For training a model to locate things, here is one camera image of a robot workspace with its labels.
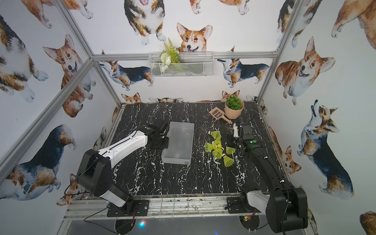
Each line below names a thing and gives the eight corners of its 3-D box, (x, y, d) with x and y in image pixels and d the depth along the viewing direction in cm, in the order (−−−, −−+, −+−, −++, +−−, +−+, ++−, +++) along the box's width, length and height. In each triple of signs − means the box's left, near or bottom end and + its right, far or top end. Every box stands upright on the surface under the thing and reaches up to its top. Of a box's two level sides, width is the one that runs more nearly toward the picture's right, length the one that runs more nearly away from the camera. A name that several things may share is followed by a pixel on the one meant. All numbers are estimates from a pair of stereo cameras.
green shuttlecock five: (223, 166, 89) (224, 164, 86) (222, 156, 94) (223, 153, 91) (234, 166, 89) (235, 164, 86) (232, 155, 94) (233, 153, 91)
